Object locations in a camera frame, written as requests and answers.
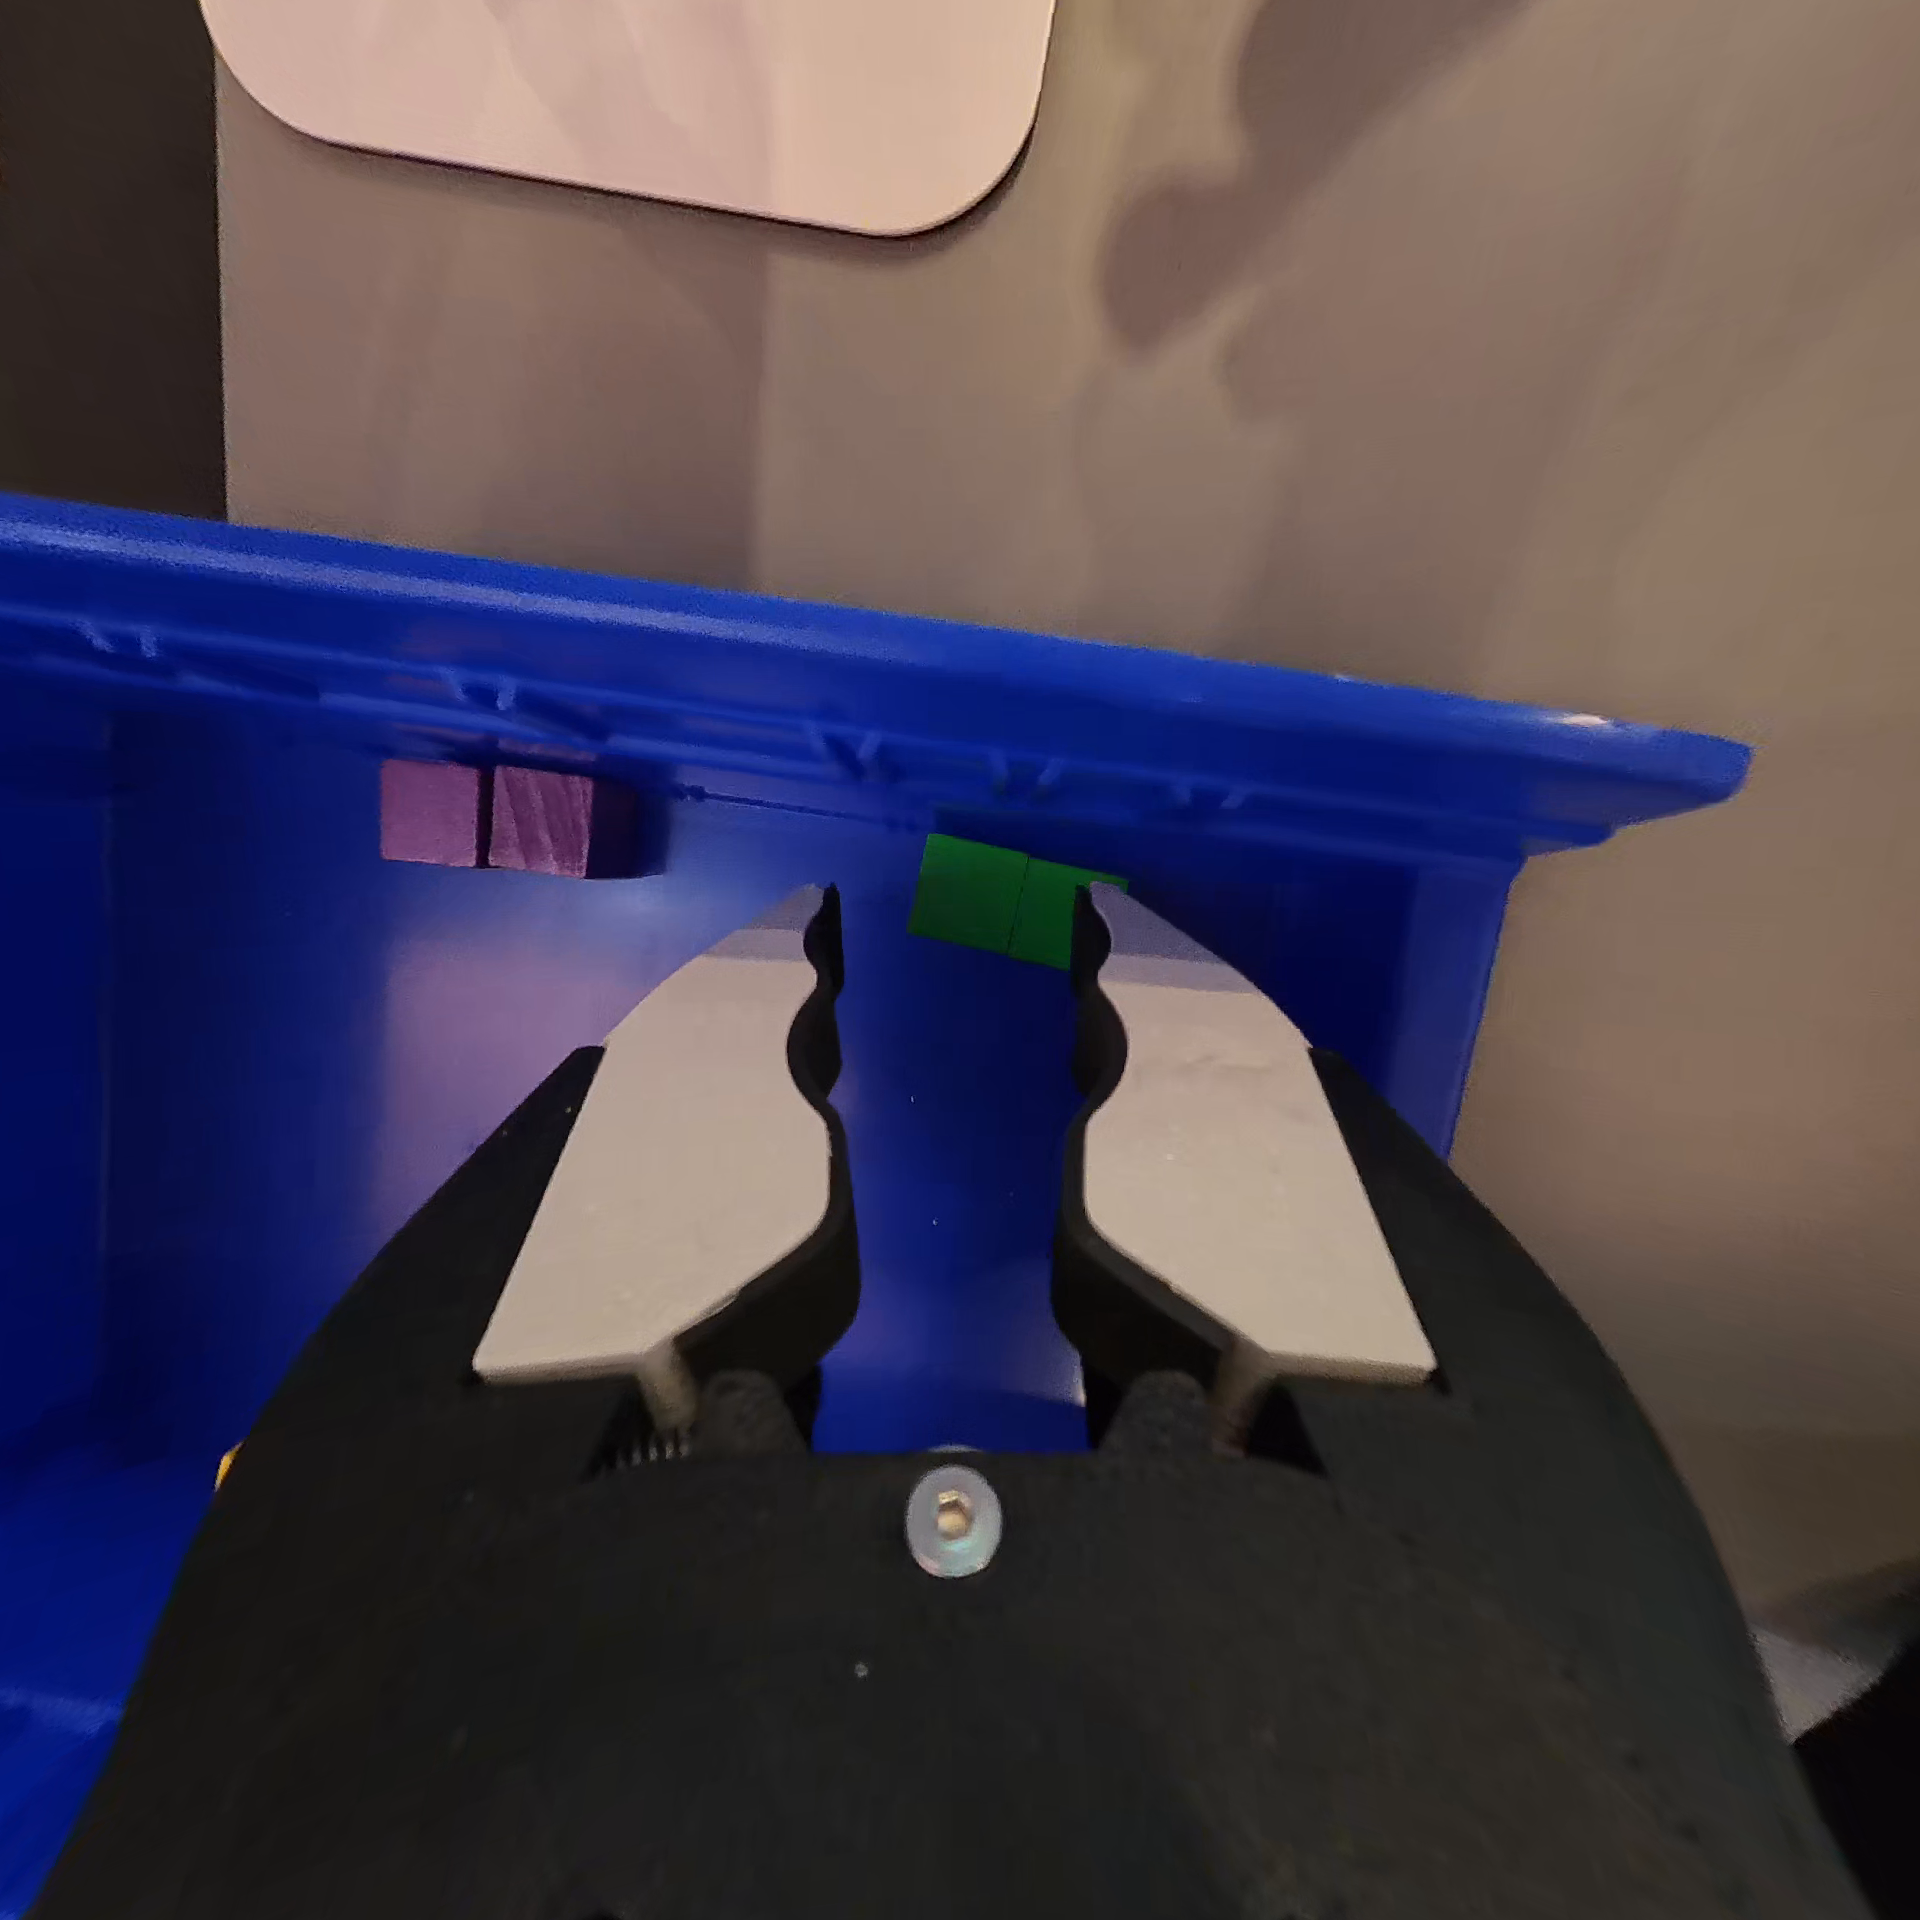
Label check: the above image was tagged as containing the white document stand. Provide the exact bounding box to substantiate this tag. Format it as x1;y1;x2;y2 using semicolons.
201;0;1060;241

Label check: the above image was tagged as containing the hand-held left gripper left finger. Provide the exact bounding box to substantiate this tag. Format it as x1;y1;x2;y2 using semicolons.
471;882;865;1430

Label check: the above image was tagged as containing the purple cube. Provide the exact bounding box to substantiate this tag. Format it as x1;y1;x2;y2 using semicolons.
488;764;662;882
378;757;492;868

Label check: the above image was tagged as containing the blue plastic bin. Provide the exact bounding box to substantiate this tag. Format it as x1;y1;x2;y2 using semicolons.
0;492;1753;1900

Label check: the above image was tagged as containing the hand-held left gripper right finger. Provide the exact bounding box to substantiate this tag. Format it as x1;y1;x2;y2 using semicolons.
1052;877;1445;1458

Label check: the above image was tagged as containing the green cube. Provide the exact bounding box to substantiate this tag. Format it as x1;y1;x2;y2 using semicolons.
1012;863;1129;969
907;834;1032;950

